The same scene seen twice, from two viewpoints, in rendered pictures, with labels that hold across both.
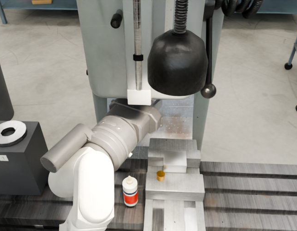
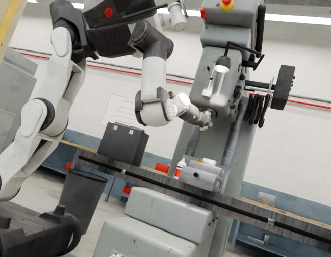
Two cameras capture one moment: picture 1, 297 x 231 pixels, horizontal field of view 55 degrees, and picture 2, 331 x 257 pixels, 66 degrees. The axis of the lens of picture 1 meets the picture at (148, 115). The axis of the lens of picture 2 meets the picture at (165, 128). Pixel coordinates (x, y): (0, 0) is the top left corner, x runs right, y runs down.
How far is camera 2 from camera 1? 105 cm
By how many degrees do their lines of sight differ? 51
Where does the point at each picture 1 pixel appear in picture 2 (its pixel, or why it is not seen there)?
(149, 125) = (205, 120)
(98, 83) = (193, 93)
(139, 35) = (213, 71)
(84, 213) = (178, 96)
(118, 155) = (192, 107)
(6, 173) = (125, 143)
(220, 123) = not seen: outside the picture
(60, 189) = not seen: hidden behind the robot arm
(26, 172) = (135, 144)
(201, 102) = (232, 187)
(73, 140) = not seen: hidden behind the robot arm
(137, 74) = (208, 83)
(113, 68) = (200, 87)
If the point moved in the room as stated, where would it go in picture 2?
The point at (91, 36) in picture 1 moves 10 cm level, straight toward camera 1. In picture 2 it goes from (197, 76) to (199, 69)
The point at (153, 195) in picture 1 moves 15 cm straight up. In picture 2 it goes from (193, 165) to (202, 134)
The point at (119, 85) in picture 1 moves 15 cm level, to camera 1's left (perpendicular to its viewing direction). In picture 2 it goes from (200, 95) to (172, 88)
